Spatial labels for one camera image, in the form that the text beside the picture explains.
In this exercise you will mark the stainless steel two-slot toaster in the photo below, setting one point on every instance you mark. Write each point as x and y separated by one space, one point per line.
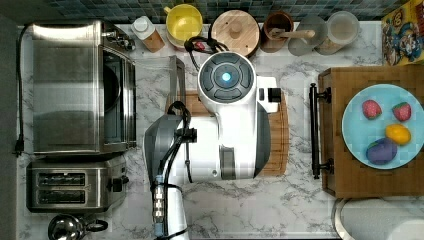
75 186

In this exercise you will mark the yellow cup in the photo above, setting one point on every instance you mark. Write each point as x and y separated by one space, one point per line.
183 22

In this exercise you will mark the clear plastic container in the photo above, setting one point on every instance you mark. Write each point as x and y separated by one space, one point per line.
342 29

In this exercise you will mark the wooden drawer box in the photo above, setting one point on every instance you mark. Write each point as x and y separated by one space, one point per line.
349 178

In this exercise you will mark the brown utensil jar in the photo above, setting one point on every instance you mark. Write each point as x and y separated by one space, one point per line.
275 24

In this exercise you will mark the black round pan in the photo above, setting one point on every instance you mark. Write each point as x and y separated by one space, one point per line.
112 88

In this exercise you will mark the purple toy plum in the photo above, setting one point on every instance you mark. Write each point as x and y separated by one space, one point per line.
381 151

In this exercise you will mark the glass oven door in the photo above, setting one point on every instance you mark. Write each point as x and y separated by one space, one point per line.
158 81

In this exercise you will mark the bamboo cutting board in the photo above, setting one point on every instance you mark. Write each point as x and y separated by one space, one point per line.
279 132

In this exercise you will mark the colourful cereal box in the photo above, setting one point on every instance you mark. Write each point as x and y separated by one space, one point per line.
403 34

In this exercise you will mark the shiny metal kettle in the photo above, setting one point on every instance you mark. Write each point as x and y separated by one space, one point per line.
70 227

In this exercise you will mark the stainless steel toaster oven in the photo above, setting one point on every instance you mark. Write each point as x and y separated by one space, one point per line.
68 94

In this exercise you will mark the toy strawberry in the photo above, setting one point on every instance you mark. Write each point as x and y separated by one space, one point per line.
402 111
371 109

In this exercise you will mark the wooden spoon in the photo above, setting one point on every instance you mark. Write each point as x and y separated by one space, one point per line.
293 33

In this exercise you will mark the yellow toy lemon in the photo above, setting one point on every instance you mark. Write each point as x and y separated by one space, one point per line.
398 133

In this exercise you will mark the black drawer handle bar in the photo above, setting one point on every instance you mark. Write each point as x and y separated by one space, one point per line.
314 96

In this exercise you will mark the light blue plate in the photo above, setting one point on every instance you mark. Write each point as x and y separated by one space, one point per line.
359 132

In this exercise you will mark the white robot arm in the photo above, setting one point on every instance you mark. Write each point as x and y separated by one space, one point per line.
232 142

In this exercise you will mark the white-capped spice bottle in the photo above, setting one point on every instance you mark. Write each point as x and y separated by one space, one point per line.
145 30

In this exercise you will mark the left toy strawberry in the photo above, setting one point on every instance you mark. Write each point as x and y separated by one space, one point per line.
371 109

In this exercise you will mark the right toy strawberry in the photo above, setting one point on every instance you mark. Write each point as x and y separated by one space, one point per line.
402 111

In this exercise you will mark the round wooden lid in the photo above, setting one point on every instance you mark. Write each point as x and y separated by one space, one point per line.
238 30

